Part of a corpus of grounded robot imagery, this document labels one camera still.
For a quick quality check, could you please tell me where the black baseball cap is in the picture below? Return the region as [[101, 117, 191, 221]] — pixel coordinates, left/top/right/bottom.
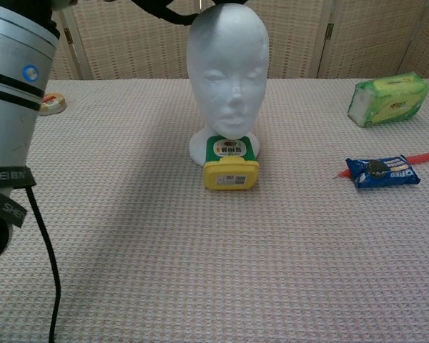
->
[[130, 0, 253, 26]]

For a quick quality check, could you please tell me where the white foam mannequin head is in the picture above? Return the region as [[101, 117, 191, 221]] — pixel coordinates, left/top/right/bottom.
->
[[185, 2, 270, 167]]

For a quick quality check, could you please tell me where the woven folding screen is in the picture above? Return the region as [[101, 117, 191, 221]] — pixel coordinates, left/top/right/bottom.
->
[[46, 0, 429, 84]]

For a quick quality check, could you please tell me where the round beige tape roll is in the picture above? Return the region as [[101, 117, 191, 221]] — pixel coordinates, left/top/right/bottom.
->
[[38, 91, 67, 116]]

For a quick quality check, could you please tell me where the green yellow plastic container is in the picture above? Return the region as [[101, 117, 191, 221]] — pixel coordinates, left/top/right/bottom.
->
[[202, 134, 260, 192]]

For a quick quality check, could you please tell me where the beige woven tablecloth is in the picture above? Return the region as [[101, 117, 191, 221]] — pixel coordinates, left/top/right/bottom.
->
[[0, 75, 429, 343]]

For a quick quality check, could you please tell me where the green tissue pack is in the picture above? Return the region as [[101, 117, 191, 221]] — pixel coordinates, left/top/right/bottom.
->
[[347, 72, 429, 128]]

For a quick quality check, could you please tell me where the blue Oreo cookie pack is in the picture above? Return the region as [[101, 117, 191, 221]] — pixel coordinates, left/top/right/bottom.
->
[[345, 154, 422, 189]]

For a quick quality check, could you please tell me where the red pen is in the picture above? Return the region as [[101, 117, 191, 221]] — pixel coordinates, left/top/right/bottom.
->
[[332, 151, 429, 179]]

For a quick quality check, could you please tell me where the black velcro strap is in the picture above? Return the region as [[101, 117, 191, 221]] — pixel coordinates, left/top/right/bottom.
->
[[0, 166, 37, 229]]

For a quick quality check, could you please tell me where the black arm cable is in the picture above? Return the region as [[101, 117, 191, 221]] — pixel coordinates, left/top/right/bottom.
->
[[25, 185, 62, 343]]

